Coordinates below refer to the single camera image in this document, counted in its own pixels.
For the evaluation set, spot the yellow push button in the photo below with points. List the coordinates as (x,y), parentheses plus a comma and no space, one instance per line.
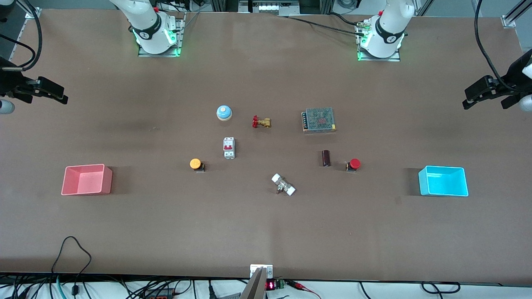
(195,163)

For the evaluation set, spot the white circuit breaker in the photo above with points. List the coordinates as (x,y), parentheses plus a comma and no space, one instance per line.
(229,148)

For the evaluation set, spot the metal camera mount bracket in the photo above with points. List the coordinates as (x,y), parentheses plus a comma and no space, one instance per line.
(259,282)

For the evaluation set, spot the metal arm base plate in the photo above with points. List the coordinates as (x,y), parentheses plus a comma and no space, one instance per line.
(179,37)
(380,59)

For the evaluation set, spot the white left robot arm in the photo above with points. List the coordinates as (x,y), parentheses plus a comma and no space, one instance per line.
(384,39)

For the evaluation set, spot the blue service bell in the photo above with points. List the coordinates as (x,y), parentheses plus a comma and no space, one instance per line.
(224,112)

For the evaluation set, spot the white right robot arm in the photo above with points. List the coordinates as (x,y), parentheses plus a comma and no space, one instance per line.
(151,37)

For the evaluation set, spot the white lit device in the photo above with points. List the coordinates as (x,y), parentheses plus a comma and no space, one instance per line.
(270,7)

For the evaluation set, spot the red LED display module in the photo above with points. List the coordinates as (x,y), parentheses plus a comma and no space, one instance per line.
(272,285)

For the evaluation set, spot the metal valve white ends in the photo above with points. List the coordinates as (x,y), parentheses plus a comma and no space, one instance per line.
(283,185)

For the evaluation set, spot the dark brown cylinder capacitor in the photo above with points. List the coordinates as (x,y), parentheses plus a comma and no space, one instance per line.
(326,158)

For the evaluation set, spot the aluminium frame profile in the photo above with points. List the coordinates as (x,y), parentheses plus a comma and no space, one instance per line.
(32,12)
(513,18)

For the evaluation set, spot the metal mesh power supply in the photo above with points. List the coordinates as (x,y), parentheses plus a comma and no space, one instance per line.
(319,119)

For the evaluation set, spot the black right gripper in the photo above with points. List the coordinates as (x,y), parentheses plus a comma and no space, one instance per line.
(12,84)

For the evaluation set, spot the red push button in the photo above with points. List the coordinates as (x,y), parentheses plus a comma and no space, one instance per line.
(354,163)

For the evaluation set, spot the cyan plastic box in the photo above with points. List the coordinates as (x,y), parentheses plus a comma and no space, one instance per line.
(444,183)

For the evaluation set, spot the pink plastic box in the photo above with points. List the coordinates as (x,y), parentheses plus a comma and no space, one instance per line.
(85,182)

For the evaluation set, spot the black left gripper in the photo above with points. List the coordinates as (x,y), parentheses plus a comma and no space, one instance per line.
(512,82)

